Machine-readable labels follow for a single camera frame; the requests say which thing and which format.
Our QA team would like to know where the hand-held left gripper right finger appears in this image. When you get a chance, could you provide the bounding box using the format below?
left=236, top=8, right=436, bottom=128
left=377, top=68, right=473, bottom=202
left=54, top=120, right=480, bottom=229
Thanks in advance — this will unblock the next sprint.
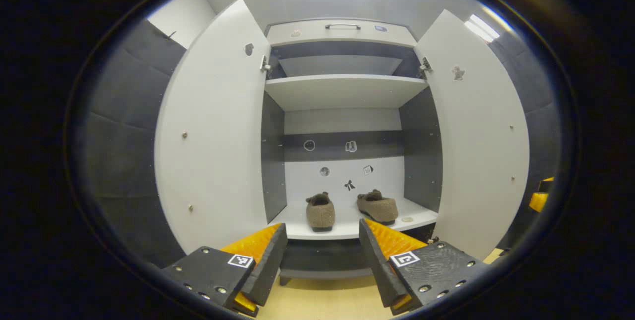
left=358, top=218, right=492, bottom=316

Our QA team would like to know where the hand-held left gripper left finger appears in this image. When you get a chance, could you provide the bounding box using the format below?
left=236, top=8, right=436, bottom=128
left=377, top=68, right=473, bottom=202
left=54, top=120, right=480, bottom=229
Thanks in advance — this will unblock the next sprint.
left=161, top=222, right=288, bottom=317

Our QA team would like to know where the brown fuzzy shoe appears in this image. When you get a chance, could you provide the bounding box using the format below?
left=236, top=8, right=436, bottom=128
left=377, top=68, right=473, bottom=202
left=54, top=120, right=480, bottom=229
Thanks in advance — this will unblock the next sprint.
left=305, top=192, right=336, bottom=233
left=356, top=189, right=399, bottom=226

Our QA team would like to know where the grey cabinet door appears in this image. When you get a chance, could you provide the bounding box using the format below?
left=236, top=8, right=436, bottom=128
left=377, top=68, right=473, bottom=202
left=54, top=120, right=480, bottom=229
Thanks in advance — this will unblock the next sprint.
left=414, top=10, right=530, bottom=261
left=155, top=0, right=271, bottom=255

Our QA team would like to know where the small ceiling light panel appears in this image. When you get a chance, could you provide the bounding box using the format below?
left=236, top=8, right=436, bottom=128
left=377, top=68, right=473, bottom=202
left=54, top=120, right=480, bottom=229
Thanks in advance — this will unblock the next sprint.
left=464, top=14, right=501, bottom=44

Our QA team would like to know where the black backdrop cloth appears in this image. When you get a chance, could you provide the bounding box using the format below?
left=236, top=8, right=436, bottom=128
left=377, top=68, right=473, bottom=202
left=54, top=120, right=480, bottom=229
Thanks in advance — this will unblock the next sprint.
left=74, top=18, right=564, bottom=268

